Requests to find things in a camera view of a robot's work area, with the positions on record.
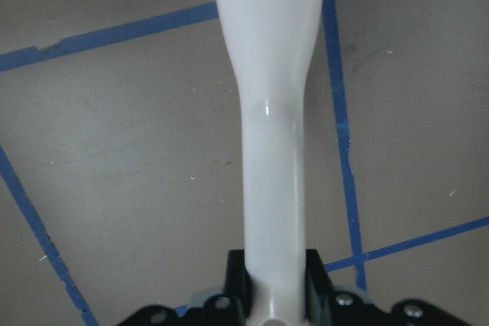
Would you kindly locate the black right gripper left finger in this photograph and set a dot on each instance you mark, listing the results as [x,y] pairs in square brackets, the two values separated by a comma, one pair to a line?
[239,289]

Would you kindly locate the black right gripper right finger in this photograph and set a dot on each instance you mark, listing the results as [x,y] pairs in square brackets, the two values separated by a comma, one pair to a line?
[318,291]

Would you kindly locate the beige hand brush black bristles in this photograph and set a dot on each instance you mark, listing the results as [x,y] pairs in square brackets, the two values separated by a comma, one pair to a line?
[270,44]

